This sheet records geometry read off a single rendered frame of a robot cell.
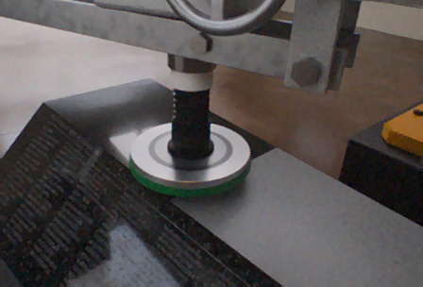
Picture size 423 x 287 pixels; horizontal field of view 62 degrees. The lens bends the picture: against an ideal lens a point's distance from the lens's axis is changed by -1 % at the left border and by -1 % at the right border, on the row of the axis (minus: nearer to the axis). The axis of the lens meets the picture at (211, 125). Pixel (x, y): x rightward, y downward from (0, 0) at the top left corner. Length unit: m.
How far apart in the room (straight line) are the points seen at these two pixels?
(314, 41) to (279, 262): 0.30
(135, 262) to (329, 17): 0.46
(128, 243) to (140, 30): 0.35
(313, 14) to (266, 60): 0.09
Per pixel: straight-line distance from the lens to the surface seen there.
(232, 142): 0.66
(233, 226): 0.56
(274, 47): 0.45
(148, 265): 0.61
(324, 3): 0.40
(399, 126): 1.10
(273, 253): 0.53
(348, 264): 0.55
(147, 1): 0.47
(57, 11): 0.66
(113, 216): 0.68
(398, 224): 0.65
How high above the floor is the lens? 1.20
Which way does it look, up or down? 27 degrees down
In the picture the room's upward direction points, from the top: 3 degrees clockwise
